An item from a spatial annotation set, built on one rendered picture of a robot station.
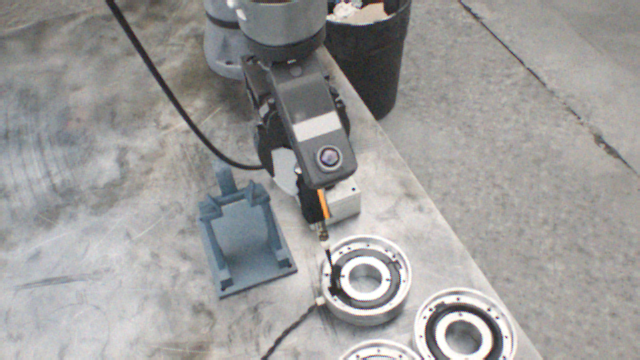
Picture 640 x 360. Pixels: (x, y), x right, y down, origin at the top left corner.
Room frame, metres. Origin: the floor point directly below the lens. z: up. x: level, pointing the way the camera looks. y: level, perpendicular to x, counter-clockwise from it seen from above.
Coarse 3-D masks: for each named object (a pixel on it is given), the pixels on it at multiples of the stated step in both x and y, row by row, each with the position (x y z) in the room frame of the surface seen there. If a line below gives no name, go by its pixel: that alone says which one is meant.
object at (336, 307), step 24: (360, 240) 0.41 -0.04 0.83; (384, 240) 0.40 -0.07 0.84; (360, 264) 0.38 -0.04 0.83; (384, 264) 0.37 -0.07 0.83; (408, 264) 0.36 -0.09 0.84; (384, 288) 0.34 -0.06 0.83; (408, 288) 0.33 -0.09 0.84; (336, 312) 0.32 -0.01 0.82; (360, 312) 0.31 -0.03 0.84; (384, 312) 0.31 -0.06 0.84
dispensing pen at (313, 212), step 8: (304, 184) 0.40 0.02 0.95; (304, 192) 0.40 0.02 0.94; (312, 192) 0.40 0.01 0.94; (304, 200) 0.39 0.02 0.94; (312, 200) 0.39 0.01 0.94; (304, 208) 0.40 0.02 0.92; (312, 208) 0.39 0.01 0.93; (320, 208) 0.39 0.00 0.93; (304, 216) 0.40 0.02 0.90; (312, 216) 0.38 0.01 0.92; (320, 216) 0.38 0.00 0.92; (320, 224) 0.39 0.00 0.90; (320, 232) 0.38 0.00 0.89; (320, 240) 0.38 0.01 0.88; (328, 240) 0.38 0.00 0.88; (328, 248) 0.37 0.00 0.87; (328, 256) 0.37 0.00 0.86
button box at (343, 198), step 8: (336, 184) 0.49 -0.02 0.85; (344, 184) 0.48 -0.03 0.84; (352, 184) 0.48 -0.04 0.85; (328, 192) 0.47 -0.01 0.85; (336, 192) 0.47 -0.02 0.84; (344, 192) 0.47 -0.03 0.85; (352, 192) 0.47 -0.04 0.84; (296, 200) 0.50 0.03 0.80; (328, 200) 0.46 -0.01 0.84; (336, 200) 0.46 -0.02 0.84; (344, 200) 0.46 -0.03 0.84; (352, 200) 0.47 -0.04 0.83; (336, 208) 0.46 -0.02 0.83; (344, 208) 0.46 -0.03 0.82; (352, 208) 0.47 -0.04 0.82; (360, 208) 0.47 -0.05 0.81; (336, 216) 0.46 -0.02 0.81; (344, 216) 0.46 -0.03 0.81; (312, 224) 0.45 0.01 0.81; (328, 224) 0.46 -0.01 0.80
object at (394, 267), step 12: (348, 252) 0.39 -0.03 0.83; (360, 252) 0.39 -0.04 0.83; (372, 252) 0.39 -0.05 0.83; (336, 264) 0.38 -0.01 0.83; (396, 264) 0.37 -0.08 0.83; (336, 276) 0.36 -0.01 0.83; (396, 276) 0.35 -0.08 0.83; (336, 288) 0.35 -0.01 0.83; (396, 288) 0.34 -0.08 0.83; (336, 300) 0.33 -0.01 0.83; (348, 300) 0.33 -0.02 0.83; (360, 300) 0.33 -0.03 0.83; (372, 300) 0.33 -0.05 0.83; (384, 300) 0.33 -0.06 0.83
